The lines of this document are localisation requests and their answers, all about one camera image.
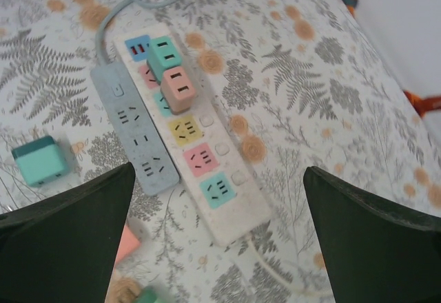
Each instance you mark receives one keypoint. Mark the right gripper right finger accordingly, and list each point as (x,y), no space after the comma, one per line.
(386,255)

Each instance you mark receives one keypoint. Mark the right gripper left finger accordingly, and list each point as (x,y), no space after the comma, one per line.
(51,248)

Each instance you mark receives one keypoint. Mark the blue power strip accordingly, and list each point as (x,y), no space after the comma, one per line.
(131,134)

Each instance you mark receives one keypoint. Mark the pink plug adapter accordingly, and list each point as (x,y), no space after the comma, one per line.
(179,91)

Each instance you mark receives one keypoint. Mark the green plug adapter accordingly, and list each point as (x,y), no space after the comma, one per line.
(151,296)

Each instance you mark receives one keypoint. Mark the salmon plug adapter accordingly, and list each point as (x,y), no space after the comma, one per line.
(127,244)

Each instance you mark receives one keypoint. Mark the teal plug adapter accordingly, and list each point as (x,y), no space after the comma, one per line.
(165,58)
(39,162)

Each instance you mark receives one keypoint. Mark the white power strip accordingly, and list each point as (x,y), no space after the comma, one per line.
(227,213)

